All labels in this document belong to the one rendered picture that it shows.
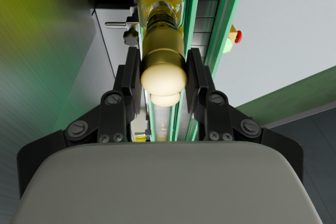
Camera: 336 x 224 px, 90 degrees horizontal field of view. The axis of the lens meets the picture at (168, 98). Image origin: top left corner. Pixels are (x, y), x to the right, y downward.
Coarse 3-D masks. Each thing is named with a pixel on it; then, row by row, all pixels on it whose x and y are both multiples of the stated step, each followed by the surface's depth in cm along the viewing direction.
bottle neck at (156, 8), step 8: (152, 8) 17; (160, 8) 16; (168, 8) 16; (152, 16) 15; (160, 16) 15; (168, 16) 15; (152, 24) 15; (160, 24) 14; (168, 24) 14; (176, 24) 16
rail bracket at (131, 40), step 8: (136, 0) 37; (136, 8) 36; (128, 16) 33; (136, 16) 33; (112, 24) 32; (120, 24) 32; (128, 24) 32; (136, 24) 32; (128, 32) 29; (136, 32) 30; (128, 40) 30; (136, 40) 30
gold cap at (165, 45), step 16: (160, 32) 13; (176, 32) 13; (144, 48) 13; (160, 48) 11; (176, 48) 12; (144, 64) 11; (160, 64) 11; (176, 64) 11; (144, 80) 12; (160, 80) 12; (176, 80) 12
